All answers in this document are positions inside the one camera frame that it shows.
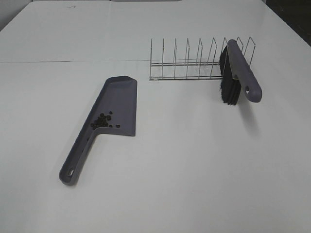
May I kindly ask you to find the purple plastic dustpan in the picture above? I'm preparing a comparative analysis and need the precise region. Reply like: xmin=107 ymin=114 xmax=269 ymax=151
xmin=59 ymin=76 xmax=138 ymax=186

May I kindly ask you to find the pile of coffee beans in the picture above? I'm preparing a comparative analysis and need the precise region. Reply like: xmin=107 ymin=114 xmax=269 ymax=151
xmin=90 ymin=111 xmax=121 ymax=130

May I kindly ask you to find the chrome wire dish rack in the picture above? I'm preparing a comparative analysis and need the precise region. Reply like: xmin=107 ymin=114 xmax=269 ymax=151
xmin=148 ymin=36 xmax=256 ymax=82

